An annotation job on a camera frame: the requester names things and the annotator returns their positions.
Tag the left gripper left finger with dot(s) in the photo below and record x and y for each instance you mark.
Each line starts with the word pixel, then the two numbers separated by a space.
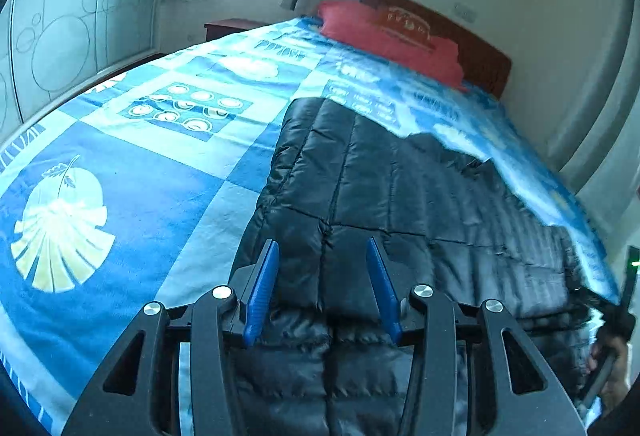
pixel 135 389

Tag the black quilted puffer jacket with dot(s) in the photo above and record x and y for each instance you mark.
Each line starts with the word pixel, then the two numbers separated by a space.
pixel 324 365

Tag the dark wooden headboard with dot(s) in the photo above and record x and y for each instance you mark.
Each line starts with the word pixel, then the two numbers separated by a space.
pixel 483 65

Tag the grey curtain right of bed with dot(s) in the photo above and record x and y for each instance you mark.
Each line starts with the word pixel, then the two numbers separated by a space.
pixel 596 147

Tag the dark wooden nightstand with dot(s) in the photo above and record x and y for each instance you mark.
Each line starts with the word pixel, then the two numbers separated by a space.
pixel 214 30

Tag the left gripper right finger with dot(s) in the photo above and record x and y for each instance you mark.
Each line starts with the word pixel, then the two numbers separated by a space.
pixel 511 388

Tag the small brown printed cushion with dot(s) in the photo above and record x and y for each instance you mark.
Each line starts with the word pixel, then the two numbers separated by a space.
pixel 404 24

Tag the wall socket plate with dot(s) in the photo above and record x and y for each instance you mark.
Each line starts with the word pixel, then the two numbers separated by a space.
pixel 465 13

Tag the white wardrobe with circles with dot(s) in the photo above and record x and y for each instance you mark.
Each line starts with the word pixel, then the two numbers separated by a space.
pixel 50 47

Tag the blue patterned bed sheet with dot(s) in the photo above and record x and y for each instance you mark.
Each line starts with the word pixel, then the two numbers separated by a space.
pixel 141 188

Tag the person's right hand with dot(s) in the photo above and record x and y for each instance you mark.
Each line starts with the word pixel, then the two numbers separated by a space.
pixel 616 387

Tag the red pillow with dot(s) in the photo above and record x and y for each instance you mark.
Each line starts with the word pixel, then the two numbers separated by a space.
pixel 353 24

